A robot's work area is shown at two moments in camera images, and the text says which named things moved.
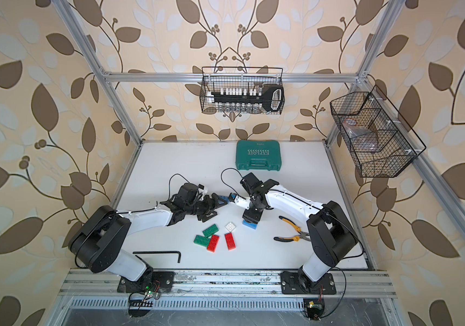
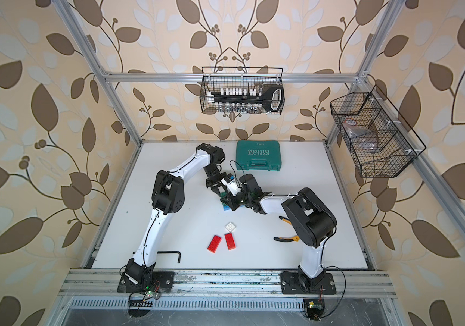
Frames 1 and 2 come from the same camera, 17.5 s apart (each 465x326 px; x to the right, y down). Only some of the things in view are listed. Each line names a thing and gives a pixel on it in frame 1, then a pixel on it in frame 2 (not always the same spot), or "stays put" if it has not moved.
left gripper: [211, 212] -> [215, 188]
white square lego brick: [230, 226] stays put
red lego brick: [213, 243] stays put
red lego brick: [230, 242] stays put
